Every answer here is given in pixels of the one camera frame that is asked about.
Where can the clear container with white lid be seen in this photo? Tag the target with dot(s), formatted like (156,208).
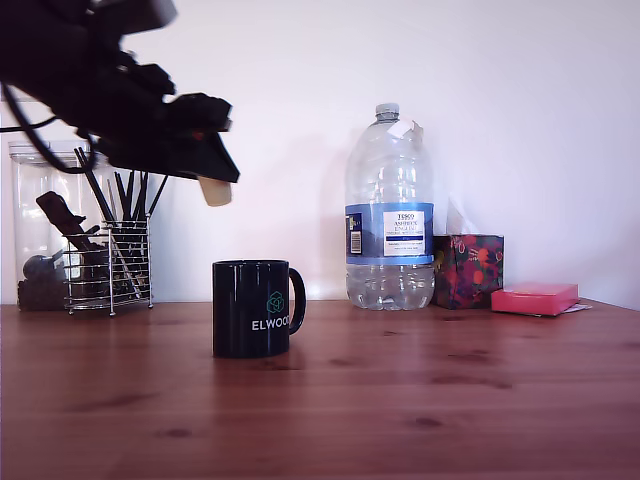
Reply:
(30,200)

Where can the black Elwood mug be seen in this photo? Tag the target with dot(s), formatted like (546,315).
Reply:
(245,310)

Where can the floral tissue box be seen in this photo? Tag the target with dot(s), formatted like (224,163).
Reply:
(467,272)

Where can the cream coffee capsule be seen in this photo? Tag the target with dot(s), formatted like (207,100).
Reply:
(217,192)

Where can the pink flat box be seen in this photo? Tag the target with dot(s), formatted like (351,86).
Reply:
(535,300)

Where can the paper sheet under pink box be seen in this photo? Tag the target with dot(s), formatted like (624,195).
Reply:
(582,307)

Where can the large clear water bottle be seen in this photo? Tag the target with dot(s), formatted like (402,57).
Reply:
(390,230)

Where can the black chopstick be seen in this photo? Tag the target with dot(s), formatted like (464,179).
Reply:
(139,197)
(102,192)
(159,196)
(129,195)
(122,197)
(92,192)
(145,197)

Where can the dark coffee beans heap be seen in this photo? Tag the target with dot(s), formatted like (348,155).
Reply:
(42,297)

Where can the white tissue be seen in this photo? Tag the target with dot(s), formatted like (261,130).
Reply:
(461,220)

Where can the black kitchen tool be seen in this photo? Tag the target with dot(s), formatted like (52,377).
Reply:
(62,212)

